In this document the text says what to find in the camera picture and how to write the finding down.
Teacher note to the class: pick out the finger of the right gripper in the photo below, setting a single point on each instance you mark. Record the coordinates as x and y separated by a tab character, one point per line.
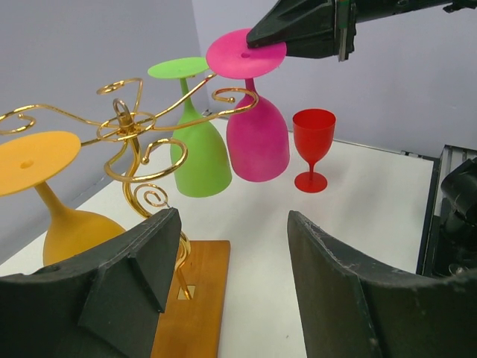
315	46
289	20

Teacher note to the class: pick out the orange wine glass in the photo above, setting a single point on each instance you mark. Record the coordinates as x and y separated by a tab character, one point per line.
28	162

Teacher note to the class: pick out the green wine glass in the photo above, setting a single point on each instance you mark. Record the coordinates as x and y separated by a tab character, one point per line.
206	171

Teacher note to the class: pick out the wooden rack base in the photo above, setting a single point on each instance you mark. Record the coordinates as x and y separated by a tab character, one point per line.
192	327

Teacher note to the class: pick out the gold wire glass rack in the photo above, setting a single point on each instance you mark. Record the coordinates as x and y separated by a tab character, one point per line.
128	125

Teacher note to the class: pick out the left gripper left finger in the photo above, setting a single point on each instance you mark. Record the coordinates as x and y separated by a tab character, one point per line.
104	302

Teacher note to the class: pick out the magenta wine glass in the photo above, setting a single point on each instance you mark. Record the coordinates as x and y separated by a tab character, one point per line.
257	139

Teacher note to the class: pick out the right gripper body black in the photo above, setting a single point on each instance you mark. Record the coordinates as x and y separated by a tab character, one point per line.
345	28

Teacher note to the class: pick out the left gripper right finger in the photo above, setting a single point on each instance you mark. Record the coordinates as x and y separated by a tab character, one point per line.
352	305

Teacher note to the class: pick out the red wine glass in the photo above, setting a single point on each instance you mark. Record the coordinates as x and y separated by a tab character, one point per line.
313	131

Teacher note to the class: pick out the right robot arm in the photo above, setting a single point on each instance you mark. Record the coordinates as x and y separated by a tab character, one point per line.
368	10

